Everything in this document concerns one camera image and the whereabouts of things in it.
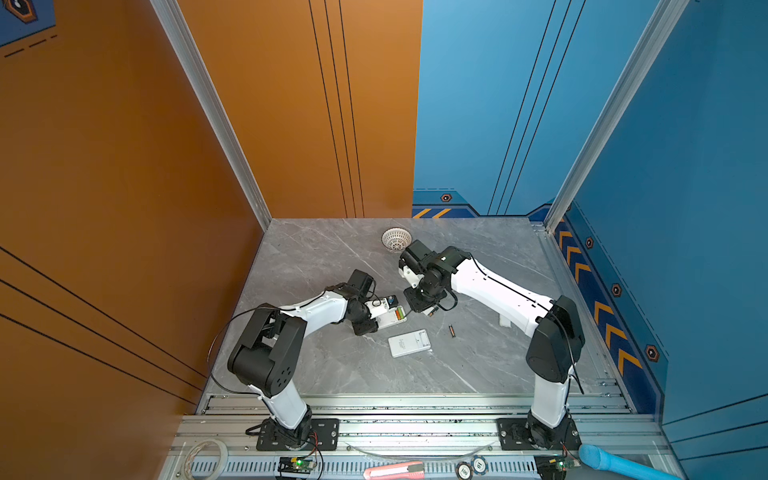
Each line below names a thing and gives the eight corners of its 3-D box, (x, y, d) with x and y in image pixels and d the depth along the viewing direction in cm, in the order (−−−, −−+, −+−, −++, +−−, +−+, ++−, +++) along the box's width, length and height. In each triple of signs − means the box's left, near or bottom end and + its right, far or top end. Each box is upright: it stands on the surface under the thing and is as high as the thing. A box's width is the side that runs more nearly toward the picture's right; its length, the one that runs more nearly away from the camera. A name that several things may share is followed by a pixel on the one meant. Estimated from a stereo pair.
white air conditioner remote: (392, 358, 88) (392, 355, 86) (387, 339, 92) (387, 337, 90) (431, 348, 90) (431, 346, 88) (425, 330, 93) (425, 328, 92)
